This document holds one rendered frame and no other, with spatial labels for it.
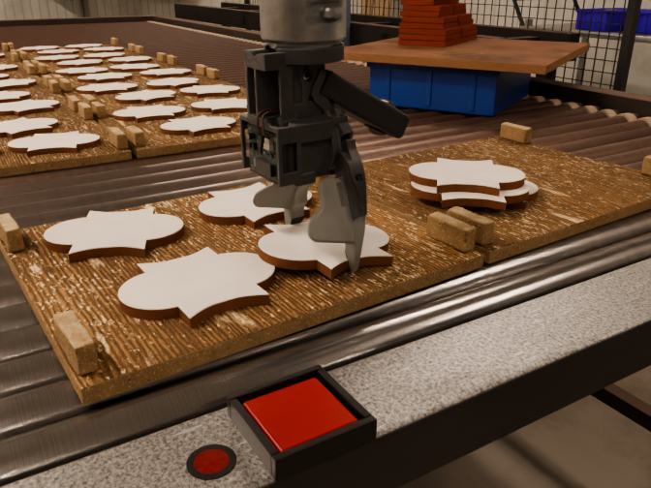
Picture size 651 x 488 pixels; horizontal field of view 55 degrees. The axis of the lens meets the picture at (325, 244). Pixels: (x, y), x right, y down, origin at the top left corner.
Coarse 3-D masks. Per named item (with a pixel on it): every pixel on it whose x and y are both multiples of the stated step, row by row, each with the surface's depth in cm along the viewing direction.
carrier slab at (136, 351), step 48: (0, 240) 69; (192, 240) 69; (240, 240) 69; (432, 240) 69; (48, 288) 58; (96, 288) 58; (288, 288) 58; (336, 288) 58; (384, 288) 59; (48, 336) 52; (96, 336) 51; (144, 336) 51; (192, 336) 51; (240, 336) 51; (96, 384) 45; (144, 384) 47
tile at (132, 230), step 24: (96, 216) 72; (120, 216) 72; (144, 216) 72; (168, 216) 72; (48, 240) 66; (72, 240) 66; (96, 240) 66; (120, 240) 66; (144, 240) 66; (168, 240) 68
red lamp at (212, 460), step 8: (200, 456) 41; (208, 456) 41; (216, 456) 41; (224, 456) 41; (200, 464) 40; (208, 464) 40; (216, 464) 40; (224, 464) 40; (200, 472) 40; (208, 472) 40; (216, 472) 40
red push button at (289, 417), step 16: (304, 384) 46; (320, 384) 46; (256, 400) 44; (272, 400) 44; (288, 400) 44; (304, 400) 44; (320, 400) 44; (336, 400) 44; (256, 416) 42; (272, 416) 42; (288, 416) 42; (304, 416) 42; (320, 416) 42; (336, 416) 42; (352, 416) 42; (272, 432) 41; (288, 432) 41; (304, 432) 41; (320, 432) 41; (288, 448) 40
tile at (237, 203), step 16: (208, 192) 81; (224, 192) 81; (240, 192) 81; (256, 192) 81; (208, 208) 75; (224, 208) 75; (240, 208) 75; (256, 208) 75; (272, 208) 75; (304, 208) 75; (224, 224) 73; (240, 224) 73; (256, 224) 72
